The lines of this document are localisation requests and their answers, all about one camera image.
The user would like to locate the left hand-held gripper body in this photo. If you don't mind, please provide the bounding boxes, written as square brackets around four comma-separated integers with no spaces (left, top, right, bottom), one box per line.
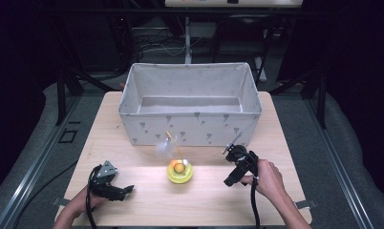
[88,159,128,202]

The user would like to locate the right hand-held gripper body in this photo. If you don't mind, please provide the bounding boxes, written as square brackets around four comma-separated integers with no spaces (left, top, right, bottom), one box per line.
[221,132,260,177]

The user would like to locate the yellow feather cat toy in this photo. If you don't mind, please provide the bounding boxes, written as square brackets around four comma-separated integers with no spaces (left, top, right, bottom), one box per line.
[155,130,195,185]

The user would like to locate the white fabric storage box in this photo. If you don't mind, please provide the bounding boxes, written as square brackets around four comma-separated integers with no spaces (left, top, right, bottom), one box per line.
[117,62,264,148]

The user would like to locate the person's left hand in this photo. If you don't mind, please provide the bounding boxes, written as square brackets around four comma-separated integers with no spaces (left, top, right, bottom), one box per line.
[73,185,109,214]

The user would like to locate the person's right hand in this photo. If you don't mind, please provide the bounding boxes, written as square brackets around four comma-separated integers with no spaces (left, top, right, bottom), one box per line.
[239,158,288,205]

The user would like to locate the black metal stand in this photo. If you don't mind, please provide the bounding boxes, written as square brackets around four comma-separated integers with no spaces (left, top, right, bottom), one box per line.
[268,62,329,130]
[53,65,86,127]

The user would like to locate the white desk leg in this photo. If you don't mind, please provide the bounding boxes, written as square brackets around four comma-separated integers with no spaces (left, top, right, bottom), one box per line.
[183,15,194,65]

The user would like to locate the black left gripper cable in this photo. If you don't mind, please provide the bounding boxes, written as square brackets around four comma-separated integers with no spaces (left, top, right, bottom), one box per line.
[85,164,102,229]

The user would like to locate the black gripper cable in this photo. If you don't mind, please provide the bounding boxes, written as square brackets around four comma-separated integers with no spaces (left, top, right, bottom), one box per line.
[250,175,262,229]
[85,164,102,229]

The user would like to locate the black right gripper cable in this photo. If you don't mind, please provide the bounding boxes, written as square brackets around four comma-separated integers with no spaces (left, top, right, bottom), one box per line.
[250,175,262,229]

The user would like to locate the grey table strap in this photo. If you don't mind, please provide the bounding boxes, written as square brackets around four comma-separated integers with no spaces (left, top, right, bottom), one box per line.
[294,198,319,210]
[51,197,71,207]

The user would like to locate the black floor cable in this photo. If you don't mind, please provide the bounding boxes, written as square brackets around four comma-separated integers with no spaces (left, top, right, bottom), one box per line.
[11,160,79,229]

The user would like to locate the aluminium floor rail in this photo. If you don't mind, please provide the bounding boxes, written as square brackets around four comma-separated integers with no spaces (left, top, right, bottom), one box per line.
[307,97,376,229]
[0,94,83,229]

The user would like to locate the tangle of floor cables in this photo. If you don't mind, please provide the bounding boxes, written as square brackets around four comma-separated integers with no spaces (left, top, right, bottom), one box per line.
[132,30,203,57]

